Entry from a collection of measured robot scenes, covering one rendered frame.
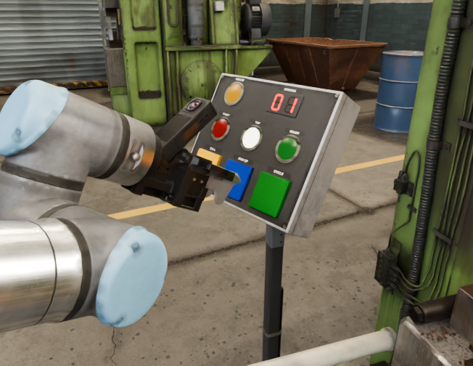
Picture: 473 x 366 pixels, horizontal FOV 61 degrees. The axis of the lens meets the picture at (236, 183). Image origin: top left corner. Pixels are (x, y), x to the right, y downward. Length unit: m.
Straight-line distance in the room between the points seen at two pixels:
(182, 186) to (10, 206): 0.23
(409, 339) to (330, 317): 1.40
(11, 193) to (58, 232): 0.14
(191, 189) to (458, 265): 0.52
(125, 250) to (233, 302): 1.76
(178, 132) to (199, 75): 4.57
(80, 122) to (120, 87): 4.89
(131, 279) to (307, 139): 0.50
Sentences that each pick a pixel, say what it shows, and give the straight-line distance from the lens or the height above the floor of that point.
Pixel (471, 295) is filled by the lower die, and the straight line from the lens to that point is 0.65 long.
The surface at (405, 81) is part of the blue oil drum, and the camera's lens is 5.09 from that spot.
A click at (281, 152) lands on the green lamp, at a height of 1.08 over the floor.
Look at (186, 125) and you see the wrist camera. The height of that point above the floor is 1.19.
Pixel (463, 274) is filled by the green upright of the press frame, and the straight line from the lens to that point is 0.86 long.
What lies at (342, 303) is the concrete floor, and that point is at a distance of 2.16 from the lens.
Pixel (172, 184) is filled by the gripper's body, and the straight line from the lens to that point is 0.60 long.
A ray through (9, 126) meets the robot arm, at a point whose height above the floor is 1.22.
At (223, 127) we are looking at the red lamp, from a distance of 0.92.
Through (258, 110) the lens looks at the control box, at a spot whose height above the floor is 1.14.
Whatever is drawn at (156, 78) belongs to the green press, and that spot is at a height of 0.58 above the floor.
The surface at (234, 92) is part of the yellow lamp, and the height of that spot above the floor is 1.17.
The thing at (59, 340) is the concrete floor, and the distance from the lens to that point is 2.07.
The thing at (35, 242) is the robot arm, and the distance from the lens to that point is 0.34.
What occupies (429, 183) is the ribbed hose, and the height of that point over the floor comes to 1.04.
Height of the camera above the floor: 1.34
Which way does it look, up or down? 23 degrees down
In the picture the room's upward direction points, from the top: straight up
